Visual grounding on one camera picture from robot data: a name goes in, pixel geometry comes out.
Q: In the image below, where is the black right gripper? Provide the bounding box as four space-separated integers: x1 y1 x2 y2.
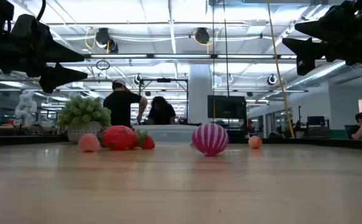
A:
282 0 362 78

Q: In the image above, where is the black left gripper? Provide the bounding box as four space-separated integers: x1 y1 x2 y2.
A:
0 14 89 94

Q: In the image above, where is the large pink toy peach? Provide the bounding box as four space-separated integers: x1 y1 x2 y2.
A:
78 133 101 153

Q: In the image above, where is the small red toy strawberry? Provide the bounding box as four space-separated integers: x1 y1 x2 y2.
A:
136 131 156 151

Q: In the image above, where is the small pink toy peach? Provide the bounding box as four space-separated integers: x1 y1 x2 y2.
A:
248 135 263 150

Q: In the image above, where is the clear plastic tupperware container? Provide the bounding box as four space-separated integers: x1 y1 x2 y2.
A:
132 124 199 143

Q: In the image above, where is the green plant in white pot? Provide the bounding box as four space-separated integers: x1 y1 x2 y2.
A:
57 95 113 144

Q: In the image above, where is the white humanoid robot figure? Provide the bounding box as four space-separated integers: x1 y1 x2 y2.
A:
14 89 38 128

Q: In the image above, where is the person with cap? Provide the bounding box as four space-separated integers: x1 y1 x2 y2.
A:
103 79 148 128

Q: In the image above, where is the black equipment cart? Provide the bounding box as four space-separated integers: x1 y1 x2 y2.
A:
305 115 331 139

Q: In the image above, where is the dark office chair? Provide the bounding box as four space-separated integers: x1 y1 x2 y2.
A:
344 124 356 140

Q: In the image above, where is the black monitor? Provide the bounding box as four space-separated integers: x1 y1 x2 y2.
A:
207 95 248 119

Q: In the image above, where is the person with dark hair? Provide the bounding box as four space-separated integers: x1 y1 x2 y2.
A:
147 95 177 126

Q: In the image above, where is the long ceiling light bar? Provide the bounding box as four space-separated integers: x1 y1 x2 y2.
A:
84 53 299 60

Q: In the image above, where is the pink white striped ball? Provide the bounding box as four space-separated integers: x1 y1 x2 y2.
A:
191 123 230 157

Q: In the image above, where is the black hanging cable loop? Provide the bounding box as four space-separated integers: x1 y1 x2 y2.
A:
95 59 111 71

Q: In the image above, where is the yellow hanging cable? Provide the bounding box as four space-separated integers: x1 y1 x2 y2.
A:
266 0 295 139

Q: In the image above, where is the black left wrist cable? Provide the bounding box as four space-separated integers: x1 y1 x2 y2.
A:
35 0 47 22

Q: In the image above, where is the black aluminium table frame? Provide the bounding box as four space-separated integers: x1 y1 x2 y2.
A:
0 134 362 151

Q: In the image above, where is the black hanging cable with coil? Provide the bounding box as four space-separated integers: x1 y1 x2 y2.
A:
222 0 231 97

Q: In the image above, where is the thin black hanging cable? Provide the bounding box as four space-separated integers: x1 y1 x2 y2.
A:
211 0 216 124

